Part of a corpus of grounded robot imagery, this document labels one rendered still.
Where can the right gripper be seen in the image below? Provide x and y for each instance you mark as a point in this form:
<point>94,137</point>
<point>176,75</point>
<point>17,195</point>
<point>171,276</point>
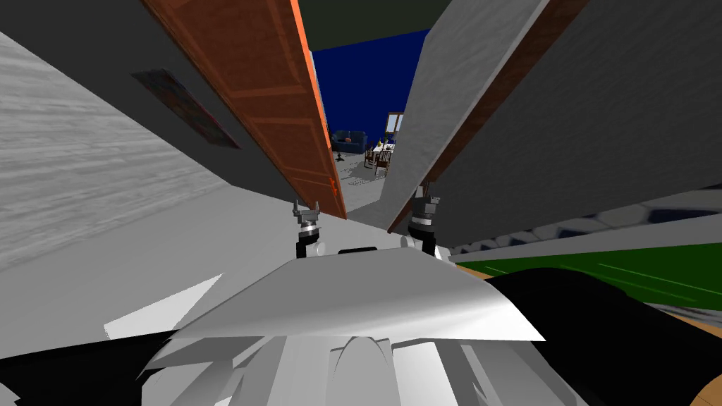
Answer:
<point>424,208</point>

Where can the orange-brown wooden door leaf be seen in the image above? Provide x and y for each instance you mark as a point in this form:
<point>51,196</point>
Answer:
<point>265,84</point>

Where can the blue sofa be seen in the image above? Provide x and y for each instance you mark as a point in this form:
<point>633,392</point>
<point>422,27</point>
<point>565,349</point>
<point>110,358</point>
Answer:
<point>350,142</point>

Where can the dining table with chairs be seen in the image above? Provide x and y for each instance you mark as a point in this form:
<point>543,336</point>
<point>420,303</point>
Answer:
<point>381,156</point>

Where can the green rug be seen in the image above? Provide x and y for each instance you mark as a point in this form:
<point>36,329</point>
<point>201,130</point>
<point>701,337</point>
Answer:
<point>609,276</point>

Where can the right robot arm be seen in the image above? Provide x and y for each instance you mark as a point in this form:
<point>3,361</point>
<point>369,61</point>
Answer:
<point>592,338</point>

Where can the dark picture on wall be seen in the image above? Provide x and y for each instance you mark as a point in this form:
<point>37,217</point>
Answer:
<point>186,110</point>

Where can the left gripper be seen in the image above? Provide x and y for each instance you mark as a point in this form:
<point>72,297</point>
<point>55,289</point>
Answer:
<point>308,217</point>

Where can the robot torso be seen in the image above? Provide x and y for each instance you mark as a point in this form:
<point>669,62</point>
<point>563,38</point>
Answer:
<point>350,299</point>

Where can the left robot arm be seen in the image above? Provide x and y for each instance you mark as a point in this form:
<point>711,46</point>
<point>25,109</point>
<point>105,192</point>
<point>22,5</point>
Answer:
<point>62,372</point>

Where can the window with pale frame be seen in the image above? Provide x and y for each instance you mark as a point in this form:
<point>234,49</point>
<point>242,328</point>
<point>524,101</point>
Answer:
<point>394,123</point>

